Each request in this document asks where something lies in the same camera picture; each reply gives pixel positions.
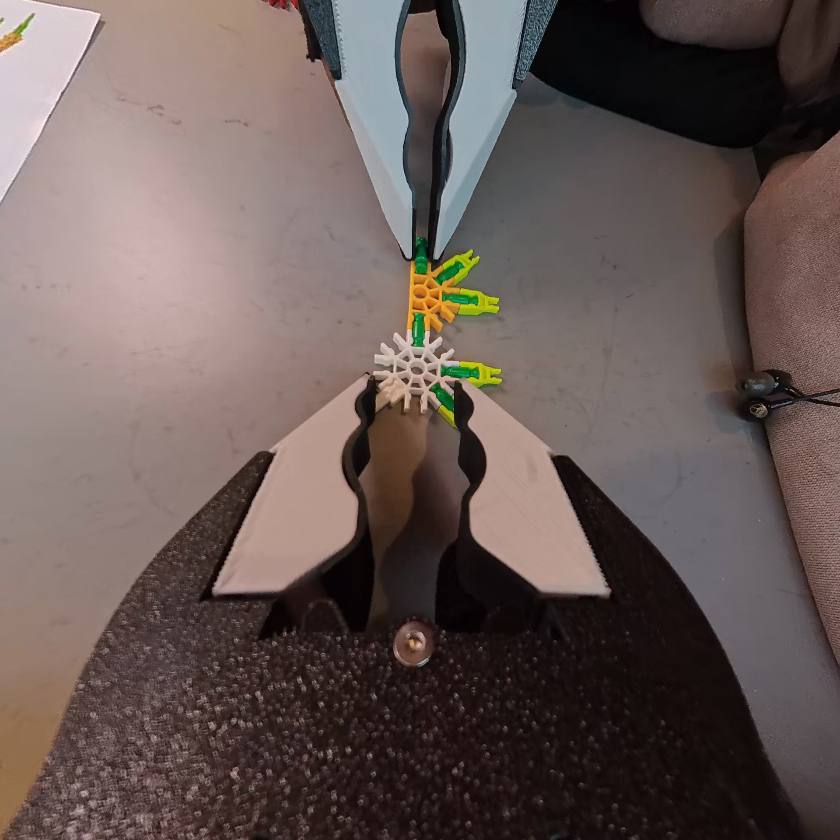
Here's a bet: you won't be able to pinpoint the orange half-circle connector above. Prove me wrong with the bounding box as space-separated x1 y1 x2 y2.
408 259 460 329

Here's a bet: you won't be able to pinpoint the black earbuds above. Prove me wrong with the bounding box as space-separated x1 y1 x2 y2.
736 369 840 422

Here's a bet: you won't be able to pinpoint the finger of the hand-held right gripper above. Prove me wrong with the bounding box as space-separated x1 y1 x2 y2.
333 0 421 260
428 0 530 263

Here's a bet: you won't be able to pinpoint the white snowflake connector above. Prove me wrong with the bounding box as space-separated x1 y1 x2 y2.
373 330 458 414

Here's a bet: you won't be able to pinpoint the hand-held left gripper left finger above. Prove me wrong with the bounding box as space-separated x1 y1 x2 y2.
211 375 378 598

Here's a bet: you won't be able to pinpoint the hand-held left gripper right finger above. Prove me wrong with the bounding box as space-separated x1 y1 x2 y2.
453 379 613 599

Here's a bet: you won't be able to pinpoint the person's right forearm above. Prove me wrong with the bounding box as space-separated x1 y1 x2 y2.
530 0 788 148

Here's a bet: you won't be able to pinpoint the printed instruction sheet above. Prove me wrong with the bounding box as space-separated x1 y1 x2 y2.
0 0 101 201

